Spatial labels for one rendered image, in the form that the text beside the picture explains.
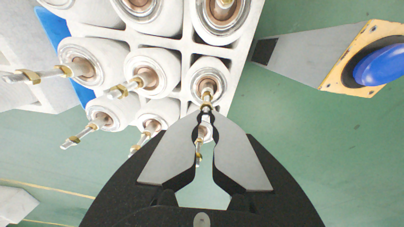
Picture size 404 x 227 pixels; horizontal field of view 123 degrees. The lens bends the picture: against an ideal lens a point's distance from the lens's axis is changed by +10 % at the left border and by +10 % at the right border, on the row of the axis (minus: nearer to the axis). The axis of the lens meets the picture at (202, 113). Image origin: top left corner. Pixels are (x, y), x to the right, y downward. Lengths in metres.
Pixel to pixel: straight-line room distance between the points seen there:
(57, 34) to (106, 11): 0.27
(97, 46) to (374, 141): 1.18
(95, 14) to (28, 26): 0.29
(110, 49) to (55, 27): 0.26
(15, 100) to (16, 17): 0.21
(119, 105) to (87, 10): 0.17
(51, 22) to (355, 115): 1.15
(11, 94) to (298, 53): 0.67
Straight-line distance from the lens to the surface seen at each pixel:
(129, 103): 0.35
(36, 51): 0.57
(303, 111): 0.69
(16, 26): 0.56
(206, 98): 0.16
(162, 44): 0.29
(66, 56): 0.32
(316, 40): 0.24
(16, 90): 0.58
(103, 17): 0.31
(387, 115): 0.97
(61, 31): 0.57
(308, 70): 0.23
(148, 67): 0.23
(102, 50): 0.29
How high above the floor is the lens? 0.46
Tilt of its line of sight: 58 degrees down
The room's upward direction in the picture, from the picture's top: 174 degrees counter-clockwise
